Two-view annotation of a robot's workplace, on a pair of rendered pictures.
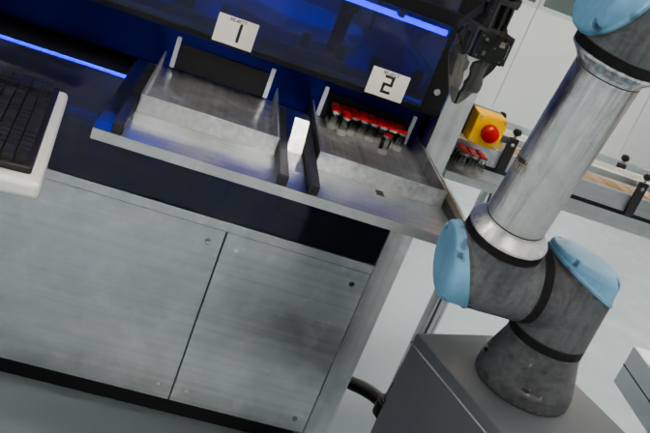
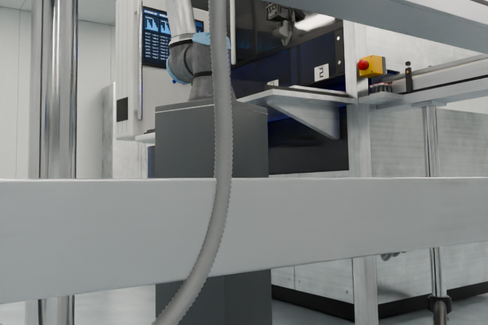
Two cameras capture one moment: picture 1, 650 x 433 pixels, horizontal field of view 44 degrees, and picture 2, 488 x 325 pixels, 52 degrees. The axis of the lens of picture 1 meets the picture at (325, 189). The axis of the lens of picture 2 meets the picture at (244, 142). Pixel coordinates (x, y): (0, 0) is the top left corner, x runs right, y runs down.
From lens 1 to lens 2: 2.09 m
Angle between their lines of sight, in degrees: 71
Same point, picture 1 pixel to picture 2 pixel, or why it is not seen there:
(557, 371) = (195, 83)
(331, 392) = (357, 267)
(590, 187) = (468, 69)
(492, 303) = (176, 68)
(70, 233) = not seen: hidden behind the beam
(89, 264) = not seen: hidden behind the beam
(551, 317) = (189, 61)
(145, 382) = (285, 279)
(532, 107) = not seen: outside the picture
